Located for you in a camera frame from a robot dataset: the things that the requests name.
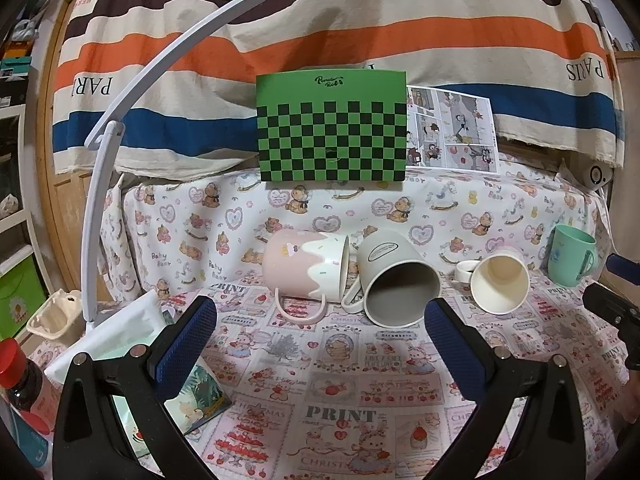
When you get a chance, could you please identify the pink mug with icing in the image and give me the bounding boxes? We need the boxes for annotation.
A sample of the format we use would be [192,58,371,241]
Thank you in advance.
[262,229,349,325]

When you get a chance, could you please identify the striped blanket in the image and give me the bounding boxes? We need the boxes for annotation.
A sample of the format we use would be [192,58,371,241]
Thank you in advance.
[52,0,625,180]

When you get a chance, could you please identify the green storage bin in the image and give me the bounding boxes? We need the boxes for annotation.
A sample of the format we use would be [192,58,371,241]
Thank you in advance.
[0,256,46,339]

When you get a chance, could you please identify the christmas print tablecloth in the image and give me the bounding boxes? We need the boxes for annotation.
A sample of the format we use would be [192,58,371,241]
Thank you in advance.
[186,274,629,479]

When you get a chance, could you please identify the cream plastic container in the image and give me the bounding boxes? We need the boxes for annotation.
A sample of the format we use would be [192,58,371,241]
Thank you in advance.
[26,289,85,347]

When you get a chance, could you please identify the mint green plastic mug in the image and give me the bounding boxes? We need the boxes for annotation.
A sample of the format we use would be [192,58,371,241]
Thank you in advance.
[548,224,599,287]

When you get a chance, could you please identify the red capped bottle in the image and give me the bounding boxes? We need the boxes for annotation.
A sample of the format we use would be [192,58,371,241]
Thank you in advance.
[0,338,58,436]

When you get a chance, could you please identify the green checkered box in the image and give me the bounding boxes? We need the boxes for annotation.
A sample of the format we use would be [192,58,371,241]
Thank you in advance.
[256,67,408,183]

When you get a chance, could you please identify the white ceramic mug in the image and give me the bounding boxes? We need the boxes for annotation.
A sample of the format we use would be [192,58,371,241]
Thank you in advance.
[342,230,442,330]

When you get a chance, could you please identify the baby bear patterned cloth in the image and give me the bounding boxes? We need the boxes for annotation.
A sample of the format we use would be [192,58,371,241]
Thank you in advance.
[99,155,612,301]

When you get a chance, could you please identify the teal tissue pack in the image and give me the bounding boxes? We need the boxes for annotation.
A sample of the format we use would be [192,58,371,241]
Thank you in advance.
[114,358,231,458]

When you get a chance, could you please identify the white shelf unit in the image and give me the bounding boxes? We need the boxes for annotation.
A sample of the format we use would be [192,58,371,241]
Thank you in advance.
[1,104,53,295]

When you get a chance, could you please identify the pink and white paper cup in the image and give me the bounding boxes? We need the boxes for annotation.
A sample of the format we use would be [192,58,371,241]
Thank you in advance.
[470,247,530,315]

